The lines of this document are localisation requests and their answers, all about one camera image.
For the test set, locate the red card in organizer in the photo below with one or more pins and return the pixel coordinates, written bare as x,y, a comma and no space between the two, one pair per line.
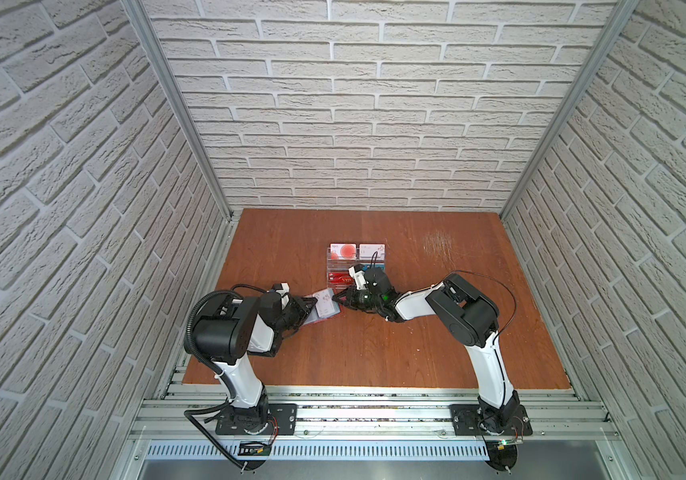
339,279

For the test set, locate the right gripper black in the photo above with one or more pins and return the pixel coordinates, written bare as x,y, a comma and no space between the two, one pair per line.
350,299

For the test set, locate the white blossom VIP card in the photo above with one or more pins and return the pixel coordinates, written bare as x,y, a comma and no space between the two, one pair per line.
374,252

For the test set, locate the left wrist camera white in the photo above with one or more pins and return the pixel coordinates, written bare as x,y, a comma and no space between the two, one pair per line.
283,290

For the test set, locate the clear acrylic card organizer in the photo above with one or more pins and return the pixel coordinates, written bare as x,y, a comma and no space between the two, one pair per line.
344,265

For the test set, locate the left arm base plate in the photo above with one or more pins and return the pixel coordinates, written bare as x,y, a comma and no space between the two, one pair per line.
259,420

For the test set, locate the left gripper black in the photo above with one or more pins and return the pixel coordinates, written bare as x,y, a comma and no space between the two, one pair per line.
298,302

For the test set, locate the red leather card holder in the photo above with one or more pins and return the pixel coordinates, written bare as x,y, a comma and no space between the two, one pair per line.
313,318

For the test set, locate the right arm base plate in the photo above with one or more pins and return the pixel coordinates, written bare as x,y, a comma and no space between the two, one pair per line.
475,420

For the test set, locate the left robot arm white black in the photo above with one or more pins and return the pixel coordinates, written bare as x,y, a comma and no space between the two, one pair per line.
225,328

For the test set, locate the white pagoda VIP card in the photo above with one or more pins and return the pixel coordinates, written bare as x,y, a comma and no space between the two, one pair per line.
325,306

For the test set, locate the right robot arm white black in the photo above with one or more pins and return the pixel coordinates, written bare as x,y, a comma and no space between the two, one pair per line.
469,315

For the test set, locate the aluminium rail frame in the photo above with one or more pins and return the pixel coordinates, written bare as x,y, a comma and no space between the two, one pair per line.
372,423

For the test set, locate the white pink circle card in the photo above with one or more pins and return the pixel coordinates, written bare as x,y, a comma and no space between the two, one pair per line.
343,251

